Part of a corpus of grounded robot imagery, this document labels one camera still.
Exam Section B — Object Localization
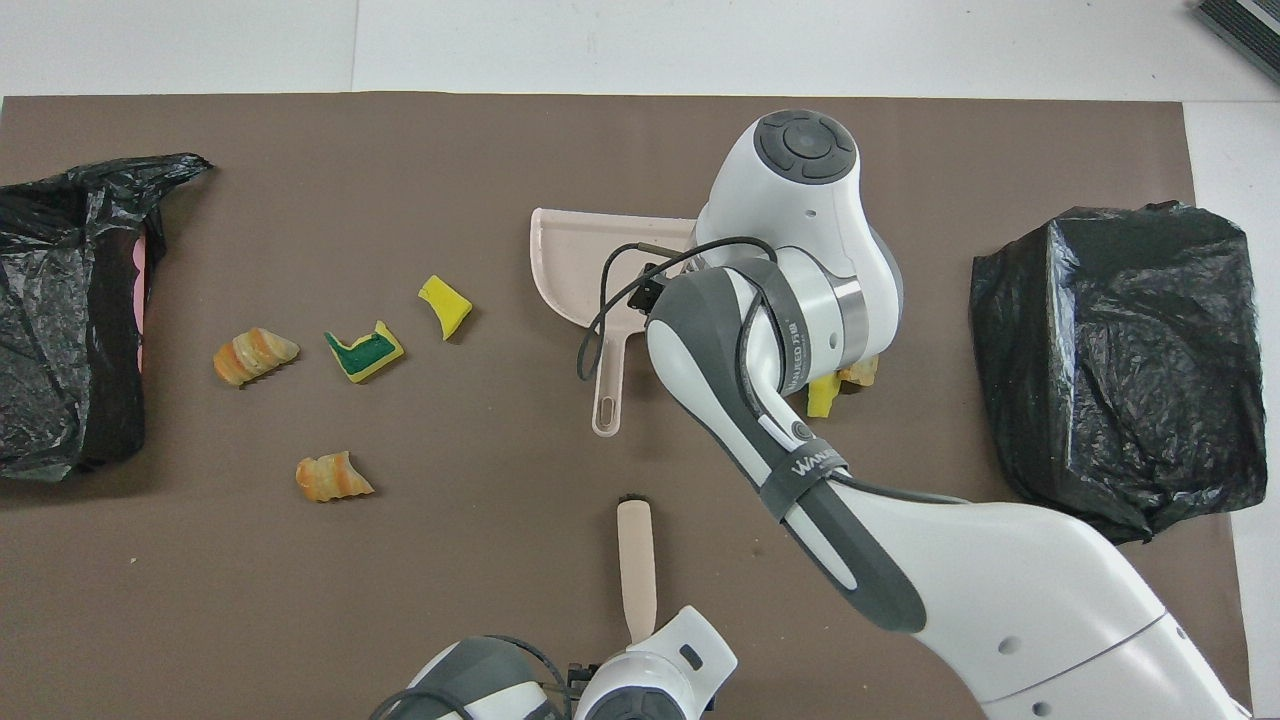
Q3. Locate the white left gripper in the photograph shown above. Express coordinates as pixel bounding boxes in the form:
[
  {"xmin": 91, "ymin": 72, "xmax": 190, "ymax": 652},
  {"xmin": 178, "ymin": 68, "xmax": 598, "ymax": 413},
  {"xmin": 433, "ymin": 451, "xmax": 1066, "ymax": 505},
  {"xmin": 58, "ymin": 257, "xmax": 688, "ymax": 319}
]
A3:
[{"xmin": 628, "ymin": 605, "xmax": 738, "ymax": 713}]

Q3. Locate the beige plastic dustpan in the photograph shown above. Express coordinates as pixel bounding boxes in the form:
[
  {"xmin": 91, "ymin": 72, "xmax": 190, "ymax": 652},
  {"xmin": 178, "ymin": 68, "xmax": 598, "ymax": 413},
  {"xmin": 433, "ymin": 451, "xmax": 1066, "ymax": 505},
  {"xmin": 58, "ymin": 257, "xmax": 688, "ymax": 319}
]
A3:
[{"xmin": 530, "ymin": 207, "xmax": 701, "ymax": 438}]

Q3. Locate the beige hand brush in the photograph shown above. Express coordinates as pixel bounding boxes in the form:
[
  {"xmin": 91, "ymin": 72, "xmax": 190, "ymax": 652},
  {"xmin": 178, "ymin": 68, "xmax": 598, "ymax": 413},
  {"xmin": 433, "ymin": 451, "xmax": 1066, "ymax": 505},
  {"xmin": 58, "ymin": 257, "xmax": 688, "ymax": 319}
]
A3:
[{"xmin": 617, "ymin": 494, "xmax": 659, "ymax": 646}]

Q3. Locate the notched green yellow sponge piece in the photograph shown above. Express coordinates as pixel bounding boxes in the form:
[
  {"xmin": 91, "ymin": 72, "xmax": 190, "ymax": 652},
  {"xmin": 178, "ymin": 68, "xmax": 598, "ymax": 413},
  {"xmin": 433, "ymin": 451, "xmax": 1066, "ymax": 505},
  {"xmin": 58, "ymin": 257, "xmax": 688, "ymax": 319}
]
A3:
[{"xmin": 324, "ymin": 320, "xmax": 406, "ymax": 384}]

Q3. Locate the pale orange sponge piece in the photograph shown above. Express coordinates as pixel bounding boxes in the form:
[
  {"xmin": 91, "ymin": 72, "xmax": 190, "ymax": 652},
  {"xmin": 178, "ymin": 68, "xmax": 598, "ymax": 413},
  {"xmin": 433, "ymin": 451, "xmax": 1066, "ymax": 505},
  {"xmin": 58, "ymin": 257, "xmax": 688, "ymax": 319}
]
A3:
[{"xmin": 295, "ymin": 451, "xmax": 376, "ymax": 503}]

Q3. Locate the orange striped sponge piece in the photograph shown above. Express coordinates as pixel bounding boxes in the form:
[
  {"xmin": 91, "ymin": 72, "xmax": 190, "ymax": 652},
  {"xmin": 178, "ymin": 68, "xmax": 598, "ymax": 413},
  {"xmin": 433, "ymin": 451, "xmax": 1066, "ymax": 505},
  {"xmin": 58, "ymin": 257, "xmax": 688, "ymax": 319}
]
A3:
[{"xmin": 213, "ymin": 327, "xmax": 301, "ymax": 388}]

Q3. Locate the black bag lined pink bin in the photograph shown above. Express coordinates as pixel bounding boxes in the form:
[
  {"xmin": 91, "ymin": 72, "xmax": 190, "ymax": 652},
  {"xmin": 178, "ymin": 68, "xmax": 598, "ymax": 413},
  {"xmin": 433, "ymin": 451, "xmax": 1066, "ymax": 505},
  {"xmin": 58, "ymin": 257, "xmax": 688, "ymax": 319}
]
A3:
[{"xmin": 0, "ymin": 153, "xmax": 215, "ymax": 483}]

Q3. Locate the brown table mat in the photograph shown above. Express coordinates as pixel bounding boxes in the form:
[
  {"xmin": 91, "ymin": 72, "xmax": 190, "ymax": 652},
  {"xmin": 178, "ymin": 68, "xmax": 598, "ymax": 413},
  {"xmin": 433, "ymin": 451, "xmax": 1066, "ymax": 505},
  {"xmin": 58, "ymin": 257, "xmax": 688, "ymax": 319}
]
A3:
[{"xmin": 0, "ymin": 92, "xmax": 1254, "ymax": 720}]

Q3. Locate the grey ribbed device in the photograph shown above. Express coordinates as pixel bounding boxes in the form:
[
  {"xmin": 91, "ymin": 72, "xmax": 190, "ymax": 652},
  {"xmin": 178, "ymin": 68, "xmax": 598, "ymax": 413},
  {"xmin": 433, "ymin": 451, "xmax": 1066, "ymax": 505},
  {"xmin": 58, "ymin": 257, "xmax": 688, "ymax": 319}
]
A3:
[{"xmin": 1194, "ymin": 0, "xmax": 1280, "ymax": 83}]

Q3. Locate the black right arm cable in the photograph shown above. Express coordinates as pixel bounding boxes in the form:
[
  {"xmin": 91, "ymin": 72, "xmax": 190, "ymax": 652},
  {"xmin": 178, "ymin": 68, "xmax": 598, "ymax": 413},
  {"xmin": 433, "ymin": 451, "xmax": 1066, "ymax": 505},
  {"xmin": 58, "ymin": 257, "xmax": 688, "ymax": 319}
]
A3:
[{"xmin": 577, "ymin": 236, "xmax": 969, "ymax": 506}]

